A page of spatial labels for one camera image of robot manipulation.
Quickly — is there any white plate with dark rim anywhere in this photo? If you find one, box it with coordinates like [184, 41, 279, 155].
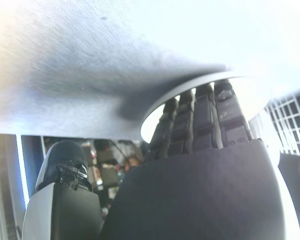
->
[139, 70, 281, 151]

